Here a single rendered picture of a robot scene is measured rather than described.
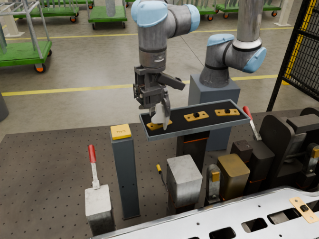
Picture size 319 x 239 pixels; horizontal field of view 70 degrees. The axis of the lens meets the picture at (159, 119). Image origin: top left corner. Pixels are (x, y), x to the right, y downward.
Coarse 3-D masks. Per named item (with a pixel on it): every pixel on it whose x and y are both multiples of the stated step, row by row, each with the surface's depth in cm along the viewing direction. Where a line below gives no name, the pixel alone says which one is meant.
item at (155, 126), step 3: (150, 123) 77; (159, 123) 76; (162, 123) 77; (168, 123) 77; (171, 123) 78; (147, 126) 76; (153, 126) 76; (156, 126) 76; (159, 126) 76; (162, 126) 76; (150, 129) 75; (153, 129) 74
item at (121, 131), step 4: (124, 124) 77; (112, 128) 76; (116, 128) 76; (120, 128) 76; (124, 128) 76; (128, 128) 76; (112, 132) 74; (116, 132) 74; (120, 132) 74; (124, 132) 74; (128, 132) 74; (112, 136) 72; (116, 136) 72; (120, 136) 72; (124, 136) 73; (128, 136) 73
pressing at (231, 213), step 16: (256, 192) 74; (272, 192) 74; (288, 192) 74; (304, 192) 74; (208, 208) 69; (224, 208) 69; (240, 208) 69; (256, 208) 69; (272, 208) 69; (288, 208) 69; (144, 224) 65; (160, 224) 65; (176, 224) 65; (192, 224) 65; (208, 224) 65; (224, 224) 65; (240, 224) 65; (272, 224) 65; (288, 224) 65; (304, 224) 65
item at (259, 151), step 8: (256, 144) 81; (264, 144) 81; (256, 152) 78; (264, 152) 78; (272, 152) 78; (256, 160) 76; (264, 160) 76; (272, 160) 78; (256, 168) 78; (264, 168) 79; (256, 176) 80; (264, 176) 82; (248, 184) 84; (256, 184) 86; (248, 192) 87
